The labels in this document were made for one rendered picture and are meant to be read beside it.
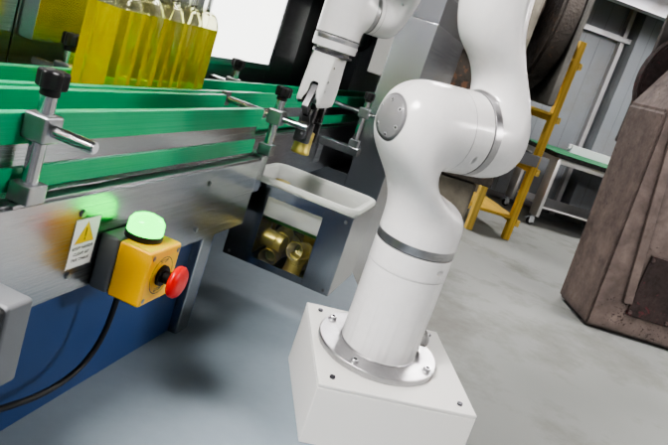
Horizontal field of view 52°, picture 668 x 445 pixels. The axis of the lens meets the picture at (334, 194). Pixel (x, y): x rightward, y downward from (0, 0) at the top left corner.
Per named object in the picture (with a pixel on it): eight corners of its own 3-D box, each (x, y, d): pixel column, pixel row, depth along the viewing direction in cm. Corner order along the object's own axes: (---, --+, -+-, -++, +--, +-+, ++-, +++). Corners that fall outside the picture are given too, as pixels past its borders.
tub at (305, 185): (267, 200, 145) (279, 161, 143) (365, 238, 140) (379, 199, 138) (233, 212, 129) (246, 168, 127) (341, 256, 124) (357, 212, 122)
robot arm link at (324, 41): (323, 32, 132) (319, 47, 133) (309, 27, 124) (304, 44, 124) (364, 46, 131) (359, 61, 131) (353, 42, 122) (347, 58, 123)
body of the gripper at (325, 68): (323, 44, 133) (305, 98, 135) (307, 39, 123) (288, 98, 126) (359, 56, 131) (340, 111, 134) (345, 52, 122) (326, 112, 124)
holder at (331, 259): (235, 225, 148) (254, 158, 145) (351, 274, 142) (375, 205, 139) (197, 240, 132) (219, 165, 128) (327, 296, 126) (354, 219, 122)
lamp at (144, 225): (137, 226, 85) (143, 205, 84) (169, 240, 84) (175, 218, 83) (116, 233, 80) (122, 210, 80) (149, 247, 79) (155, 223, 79)
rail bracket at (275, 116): (216, 133, 126) (235, 68, 124) (297, 165, 123) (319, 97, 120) (208, 134, 124) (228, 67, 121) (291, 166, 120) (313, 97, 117)
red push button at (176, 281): (170, 254, 84) (195, 265, 83) (162, 284, 84) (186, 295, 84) (153, 261, 80) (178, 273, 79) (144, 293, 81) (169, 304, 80)
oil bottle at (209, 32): (162, 123, 122) (195, 4, 117) (190, 134, 121) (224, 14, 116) (145, 124, 116) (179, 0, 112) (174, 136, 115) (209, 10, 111)
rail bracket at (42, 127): (27, 197, 68) (58, 66, 65) (88, 224, 66) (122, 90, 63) (-4, 203, 64) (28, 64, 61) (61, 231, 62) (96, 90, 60)
